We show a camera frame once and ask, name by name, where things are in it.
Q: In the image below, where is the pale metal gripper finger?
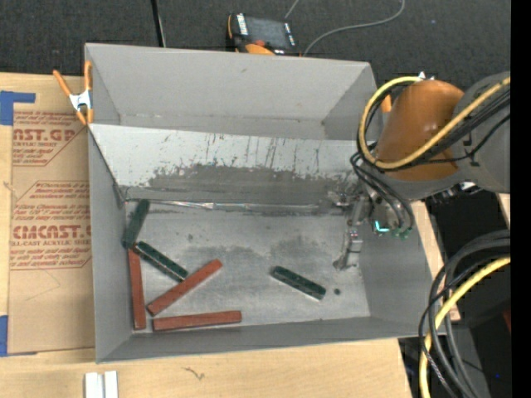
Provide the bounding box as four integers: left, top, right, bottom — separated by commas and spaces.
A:
349, 228, 365, 268
333, 229, 353, 270

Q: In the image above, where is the dark green flat block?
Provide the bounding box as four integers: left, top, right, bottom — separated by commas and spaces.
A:
121, 198, 151, 250
270, 265, 328, 302
133, 240, 189, 283

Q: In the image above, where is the grey metal bin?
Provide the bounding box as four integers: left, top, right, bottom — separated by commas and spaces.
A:
84, 42, 448, 364

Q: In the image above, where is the red-brown flat block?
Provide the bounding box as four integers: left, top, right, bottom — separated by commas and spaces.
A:
145, 258, 224, 318
151, 309, 243, 332
127, 248, 149, 332

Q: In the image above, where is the brown cardboard board, red print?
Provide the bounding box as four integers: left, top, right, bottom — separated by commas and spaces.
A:
0, 71, 97, 357

